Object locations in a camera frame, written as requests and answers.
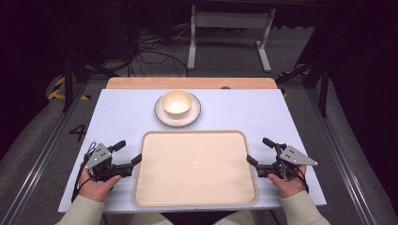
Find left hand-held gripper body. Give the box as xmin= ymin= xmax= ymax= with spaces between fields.
xmin=84 ymin=142 xmax=134 ymax=183

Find dark curtain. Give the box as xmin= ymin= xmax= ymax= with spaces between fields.
xmin=313 ymin=0 xmax=398 ymax=204
xmin=0 ymin=0 xmax=74 ymax=158

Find black tripod stand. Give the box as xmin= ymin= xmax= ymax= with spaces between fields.
xmin=60 ymin=51 xmax=120 ymax=114
xmin=275 ymin=54 xmax=330 ymax=119

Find right hand-held gripper cable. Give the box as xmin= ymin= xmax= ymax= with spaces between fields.
xmin=289 ymin=164 xmax=311 ymax=194

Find yellow and black floor tape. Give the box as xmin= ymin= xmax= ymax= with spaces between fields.
xmin=47 ymin=76 xmax=92 ymax=101

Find person's left hand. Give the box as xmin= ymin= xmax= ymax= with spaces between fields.
xmin=77 ymin=168 xmax=122 ymax=203

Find left hand-held gripper cable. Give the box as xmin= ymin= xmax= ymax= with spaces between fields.
xmin=70 ymin=141 xmax=98 ymax=203

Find metal floor rail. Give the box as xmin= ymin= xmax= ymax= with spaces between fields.
xmin=303 ymin=88 xmax=381 ymax=225
xmin=0 ymin=83 xmax=89 ymax=225

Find cream bowl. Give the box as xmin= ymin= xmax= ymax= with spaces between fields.
xmin=160 ymin=89 xmax=194 ymax=121

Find person's right hand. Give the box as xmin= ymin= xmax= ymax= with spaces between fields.
xmin=267 ymin=164 xmax=310 ymax=199

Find black floor cables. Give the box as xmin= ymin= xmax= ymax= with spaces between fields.
xmin=126 ymin=29 xmax=190 ymax=78

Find beige tray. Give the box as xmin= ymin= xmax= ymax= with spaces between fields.
xmin=131 ymin=129 xmax=259 ymax=208

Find hand-held gripper cable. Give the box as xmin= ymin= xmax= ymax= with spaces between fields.
xmin=70 ymin=141 xmax=98 ymax=203
xmin=289 ymin=164 xmax=311 ymax=194

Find white metal table frame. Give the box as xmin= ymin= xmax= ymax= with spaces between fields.
xmin=186 ymin=4 xmax=277 ymax=74

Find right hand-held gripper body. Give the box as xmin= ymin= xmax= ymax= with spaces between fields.
xmin=256 ymin=143 xmax=319 ymax=183

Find white plate with dark rim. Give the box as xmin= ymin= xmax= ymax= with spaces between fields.
xmin=153 ymin=92 xmax=202 ymax=129

